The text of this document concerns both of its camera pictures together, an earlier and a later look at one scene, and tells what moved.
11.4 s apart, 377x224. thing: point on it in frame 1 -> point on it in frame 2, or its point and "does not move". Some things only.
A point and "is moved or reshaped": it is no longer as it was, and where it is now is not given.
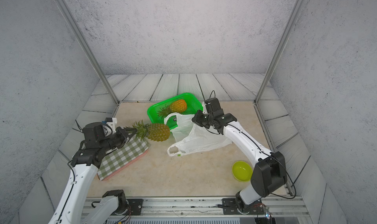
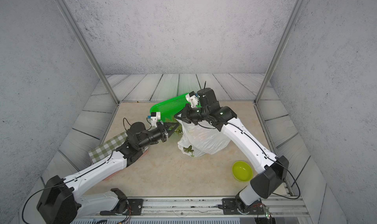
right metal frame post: [281, 43] does not move
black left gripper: [125, 137] -> [161, 129]
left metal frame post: [83, 39] does not move
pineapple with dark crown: [156, 132] is moved or reshaped
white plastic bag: [191, 138] is moved or reshaped
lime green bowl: [242, 171] does not move
